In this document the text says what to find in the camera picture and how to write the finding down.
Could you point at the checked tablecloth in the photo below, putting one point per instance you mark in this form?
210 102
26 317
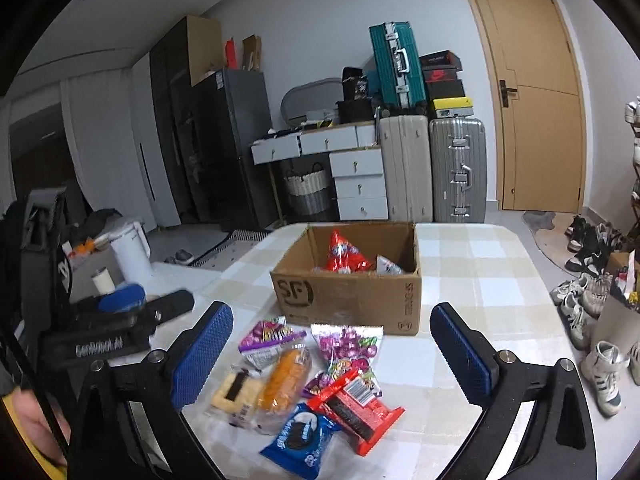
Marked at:
500 285

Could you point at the brown cardboard box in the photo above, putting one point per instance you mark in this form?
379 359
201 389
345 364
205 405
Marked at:
345 300

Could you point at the grey oval panel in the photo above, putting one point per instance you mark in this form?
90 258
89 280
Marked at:
307 97

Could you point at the person's left hand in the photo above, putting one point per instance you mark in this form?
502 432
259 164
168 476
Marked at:
35 420

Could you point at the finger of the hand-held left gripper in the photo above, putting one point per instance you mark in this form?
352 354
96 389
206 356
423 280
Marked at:
122 297
170 305

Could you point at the pile of sneakers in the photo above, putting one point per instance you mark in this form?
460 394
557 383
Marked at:
580 305

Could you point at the beige suitcase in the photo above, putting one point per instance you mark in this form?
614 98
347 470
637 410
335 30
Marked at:
405 170

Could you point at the beige trash bin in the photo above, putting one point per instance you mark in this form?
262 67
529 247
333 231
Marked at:
615 325

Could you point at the blue cookie packet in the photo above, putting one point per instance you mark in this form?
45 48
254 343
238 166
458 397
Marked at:
302 440

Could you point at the white curtain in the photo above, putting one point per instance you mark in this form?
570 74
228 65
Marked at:
95 145

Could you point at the grey slipper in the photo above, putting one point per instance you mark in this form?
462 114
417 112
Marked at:
181 257

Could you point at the small white noodle snack bag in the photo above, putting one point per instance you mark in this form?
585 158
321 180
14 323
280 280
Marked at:
387 266

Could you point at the woven laundry basket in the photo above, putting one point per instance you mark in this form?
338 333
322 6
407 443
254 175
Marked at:
307 190

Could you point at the tall cardboard box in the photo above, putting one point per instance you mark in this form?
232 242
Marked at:
204 50

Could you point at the small purple candy bag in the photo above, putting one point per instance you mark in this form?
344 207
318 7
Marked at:
267 335

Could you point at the red chip bag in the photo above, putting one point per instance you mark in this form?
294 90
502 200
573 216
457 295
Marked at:
345 255

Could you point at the round floor rug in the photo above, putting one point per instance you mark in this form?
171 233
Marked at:
545 235

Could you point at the black printed bag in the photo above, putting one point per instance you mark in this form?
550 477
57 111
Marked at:
356 85

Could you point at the black refrigerator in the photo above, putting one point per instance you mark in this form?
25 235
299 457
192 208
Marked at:
225 160

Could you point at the dark wardrobe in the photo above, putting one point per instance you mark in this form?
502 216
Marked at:
167 125

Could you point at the striped floor mat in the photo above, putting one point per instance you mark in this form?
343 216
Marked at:
230 245

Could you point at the large purple candy bag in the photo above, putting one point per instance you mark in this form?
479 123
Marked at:
345 350

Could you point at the orange bread packet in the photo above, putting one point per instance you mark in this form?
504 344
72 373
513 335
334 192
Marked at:
285 380

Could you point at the silver suitcase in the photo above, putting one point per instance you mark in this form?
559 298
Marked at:
457 170

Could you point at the teal suitcase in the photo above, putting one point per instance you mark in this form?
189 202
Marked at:
395 65

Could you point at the small orange item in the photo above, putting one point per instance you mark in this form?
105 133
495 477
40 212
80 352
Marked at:
84 248

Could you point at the dark cloth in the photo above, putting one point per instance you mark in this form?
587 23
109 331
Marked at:
100 225

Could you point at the red paper item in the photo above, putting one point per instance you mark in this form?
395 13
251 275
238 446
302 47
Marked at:
231 55

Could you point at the small white jar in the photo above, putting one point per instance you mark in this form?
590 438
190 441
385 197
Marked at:
102 281

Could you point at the row of stored shoes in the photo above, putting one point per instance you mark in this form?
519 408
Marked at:
634 115

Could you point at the black storage bin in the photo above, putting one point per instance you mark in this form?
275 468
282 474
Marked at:
355 112

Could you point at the wooden shoe rack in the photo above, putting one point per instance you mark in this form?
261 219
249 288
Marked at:
635 185

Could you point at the red shoe box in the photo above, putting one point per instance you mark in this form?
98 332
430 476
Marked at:
441 76

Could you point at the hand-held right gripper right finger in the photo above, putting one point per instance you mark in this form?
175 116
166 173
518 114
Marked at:
465 355

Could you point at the white drawer desk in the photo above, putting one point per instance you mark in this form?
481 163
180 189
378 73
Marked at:
357 162

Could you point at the wooden door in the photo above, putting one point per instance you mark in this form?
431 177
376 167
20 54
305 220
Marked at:
540 135

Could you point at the white sliding door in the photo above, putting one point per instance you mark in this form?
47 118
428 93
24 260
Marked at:
152 160

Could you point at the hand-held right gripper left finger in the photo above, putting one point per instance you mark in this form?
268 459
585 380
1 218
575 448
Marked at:
200 355

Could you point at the red snack packet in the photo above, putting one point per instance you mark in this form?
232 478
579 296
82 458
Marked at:
355 410

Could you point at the yellow cracker packet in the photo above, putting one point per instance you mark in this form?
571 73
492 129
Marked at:
235 392

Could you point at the white electric kettle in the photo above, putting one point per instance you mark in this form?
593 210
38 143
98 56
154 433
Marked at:
132 252

